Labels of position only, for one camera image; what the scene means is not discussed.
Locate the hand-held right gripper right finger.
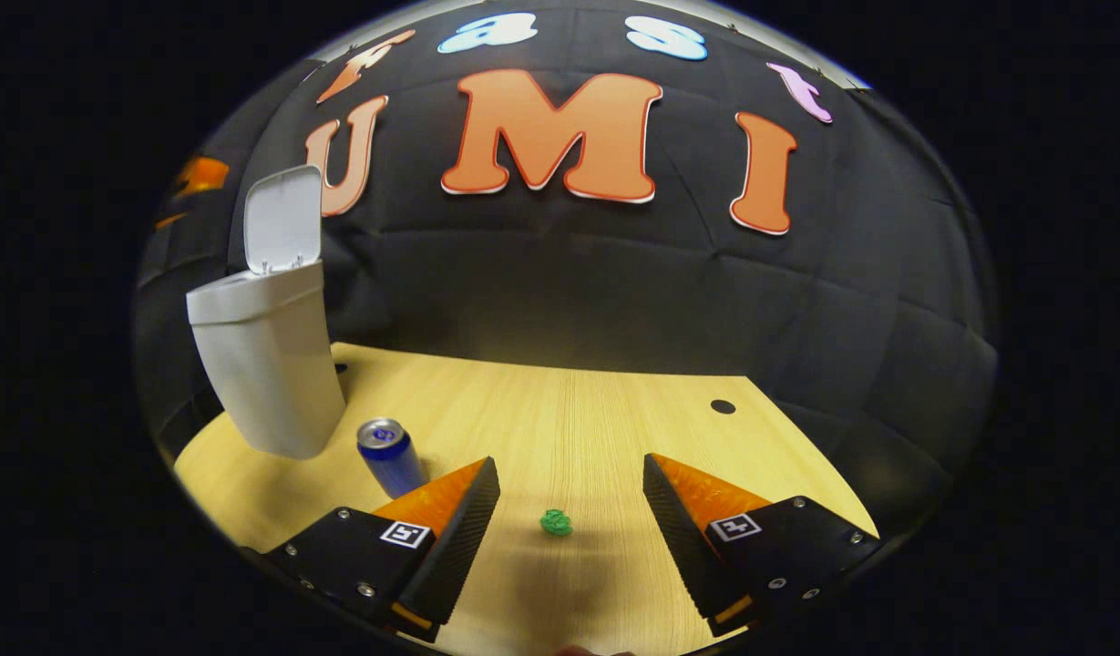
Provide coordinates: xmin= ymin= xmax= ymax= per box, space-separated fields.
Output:
xmin=642 ymin=453 xmax=882 ymax=639

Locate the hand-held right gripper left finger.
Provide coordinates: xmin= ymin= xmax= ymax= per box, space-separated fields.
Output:
xmin=266 ymin=456 xmax=502 ymax=644

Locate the blue pop can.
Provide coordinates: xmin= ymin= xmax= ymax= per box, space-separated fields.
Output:
xmin=356 ymin=417 xmax=426 ymax=498

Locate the white desktop garbage bin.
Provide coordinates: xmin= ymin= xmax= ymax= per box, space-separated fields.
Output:
xmin=186 ymin=164 xmax=347 ymax=460

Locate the wooden desktop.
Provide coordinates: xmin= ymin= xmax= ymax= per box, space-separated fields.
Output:
xmin=173 ymin=342 xmax=879 ymax=656

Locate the black backdrop cloth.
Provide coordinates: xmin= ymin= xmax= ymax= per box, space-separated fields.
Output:
xmin=131 ymin=0 xmax=1000 ymax=548

